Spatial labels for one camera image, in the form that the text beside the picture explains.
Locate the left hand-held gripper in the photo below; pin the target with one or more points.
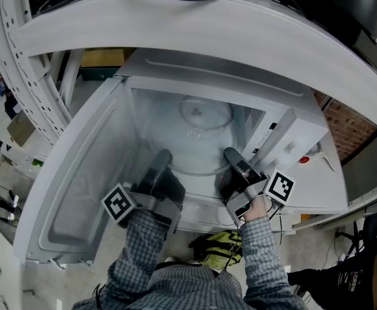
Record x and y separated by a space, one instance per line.
162 202

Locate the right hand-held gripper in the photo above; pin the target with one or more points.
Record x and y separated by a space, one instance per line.
280 186

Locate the round glass turntable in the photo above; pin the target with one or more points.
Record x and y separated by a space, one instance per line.
201 153

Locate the person's right forearm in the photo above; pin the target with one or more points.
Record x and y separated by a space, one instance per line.
259 250

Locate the person's left forearm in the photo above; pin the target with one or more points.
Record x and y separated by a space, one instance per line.
140 237

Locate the white microwave oven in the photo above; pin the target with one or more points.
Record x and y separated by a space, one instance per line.
88 160

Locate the yellow-green backpack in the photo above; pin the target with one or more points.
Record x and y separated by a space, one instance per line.
217 241

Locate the white device with red button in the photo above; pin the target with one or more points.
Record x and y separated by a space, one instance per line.
317 155

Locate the person's white shoe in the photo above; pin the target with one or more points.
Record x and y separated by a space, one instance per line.
169 260

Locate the dark green box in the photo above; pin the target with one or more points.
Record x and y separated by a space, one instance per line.
99 73

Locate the brown cardboard box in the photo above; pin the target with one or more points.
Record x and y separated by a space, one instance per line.
103 58

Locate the green potted plant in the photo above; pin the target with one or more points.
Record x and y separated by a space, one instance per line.
37 163

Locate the person's checked shirt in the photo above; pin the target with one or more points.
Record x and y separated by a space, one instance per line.
182 289

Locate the grey metal cabinet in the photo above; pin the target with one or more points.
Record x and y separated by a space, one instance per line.
369 170

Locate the white metal shelving rack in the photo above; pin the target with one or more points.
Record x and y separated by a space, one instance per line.
175 21

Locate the black office chair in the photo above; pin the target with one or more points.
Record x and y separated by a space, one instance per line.
370 228

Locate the olive green rectangular box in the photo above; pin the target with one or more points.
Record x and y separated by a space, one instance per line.
20 129

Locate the black appliance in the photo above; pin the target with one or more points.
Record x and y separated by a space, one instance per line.
337 8

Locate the white machine with black panel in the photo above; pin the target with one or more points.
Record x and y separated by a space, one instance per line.
1 270

